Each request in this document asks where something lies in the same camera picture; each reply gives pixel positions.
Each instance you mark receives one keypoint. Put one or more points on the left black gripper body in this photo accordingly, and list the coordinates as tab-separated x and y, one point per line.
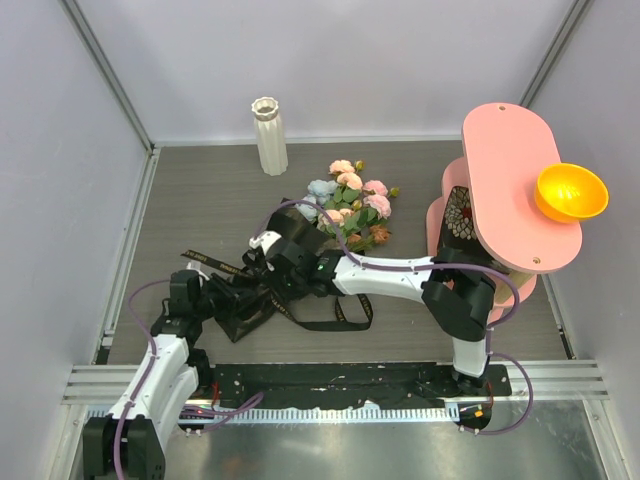
213	300

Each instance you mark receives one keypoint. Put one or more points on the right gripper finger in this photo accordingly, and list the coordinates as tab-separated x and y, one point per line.
285	289
254	262

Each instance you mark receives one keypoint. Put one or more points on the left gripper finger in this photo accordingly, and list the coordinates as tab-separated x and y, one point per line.
238	310
233	283

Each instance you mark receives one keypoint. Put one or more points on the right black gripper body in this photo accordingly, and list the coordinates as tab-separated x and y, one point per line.
294	281

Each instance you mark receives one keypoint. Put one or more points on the black ribbon gold lettering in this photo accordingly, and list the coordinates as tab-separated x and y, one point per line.
271	304

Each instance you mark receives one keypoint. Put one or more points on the black wrapping paper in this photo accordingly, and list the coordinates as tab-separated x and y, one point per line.
292	226

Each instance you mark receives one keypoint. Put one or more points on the artificial flower bouquet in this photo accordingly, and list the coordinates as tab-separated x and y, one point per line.
346	204

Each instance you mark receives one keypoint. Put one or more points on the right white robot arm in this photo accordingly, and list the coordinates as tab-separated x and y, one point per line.
458	296

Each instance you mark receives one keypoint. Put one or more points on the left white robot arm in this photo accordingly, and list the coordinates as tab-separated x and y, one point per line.
130	441

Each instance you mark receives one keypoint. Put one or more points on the white ribbed ceramic vase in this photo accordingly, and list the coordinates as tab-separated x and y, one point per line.
270	138

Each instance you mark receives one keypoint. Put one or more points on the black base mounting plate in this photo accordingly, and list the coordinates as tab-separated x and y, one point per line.
339	386

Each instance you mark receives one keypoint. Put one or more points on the black floral patterned box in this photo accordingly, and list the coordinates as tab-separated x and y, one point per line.
457	230

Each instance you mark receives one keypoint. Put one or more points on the pink tiered shelf stand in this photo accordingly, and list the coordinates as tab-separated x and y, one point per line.
506	147

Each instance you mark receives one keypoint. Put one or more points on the orange plastic bowl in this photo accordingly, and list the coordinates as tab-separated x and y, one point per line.
569	193

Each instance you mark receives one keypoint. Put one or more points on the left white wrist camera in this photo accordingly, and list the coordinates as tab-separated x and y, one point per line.
197	267

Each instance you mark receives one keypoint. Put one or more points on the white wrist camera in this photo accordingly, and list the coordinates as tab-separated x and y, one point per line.
264	241
197	267

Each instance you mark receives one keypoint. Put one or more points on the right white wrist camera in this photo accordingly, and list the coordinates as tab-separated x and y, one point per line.
264	241

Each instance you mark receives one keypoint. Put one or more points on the white slotted cable duct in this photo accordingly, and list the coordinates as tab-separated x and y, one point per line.
369	413

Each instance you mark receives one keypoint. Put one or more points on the aluminium frame rail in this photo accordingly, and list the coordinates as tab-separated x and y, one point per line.
544	380

